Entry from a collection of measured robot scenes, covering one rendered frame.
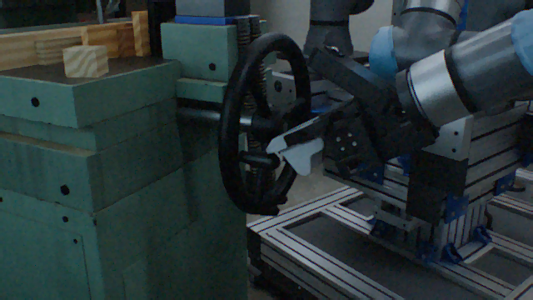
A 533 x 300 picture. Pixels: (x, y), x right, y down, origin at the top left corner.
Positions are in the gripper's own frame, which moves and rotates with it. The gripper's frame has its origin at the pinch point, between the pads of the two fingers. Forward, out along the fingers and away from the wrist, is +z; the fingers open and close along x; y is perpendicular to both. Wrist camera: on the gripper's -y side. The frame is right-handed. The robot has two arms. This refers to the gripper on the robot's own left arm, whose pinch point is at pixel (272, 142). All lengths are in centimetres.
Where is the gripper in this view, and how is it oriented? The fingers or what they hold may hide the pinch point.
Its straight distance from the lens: 63.8
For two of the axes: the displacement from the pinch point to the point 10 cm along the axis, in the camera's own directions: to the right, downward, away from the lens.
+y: 4.4, 8.9, 0.7
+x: 4.6, -2.9, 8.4
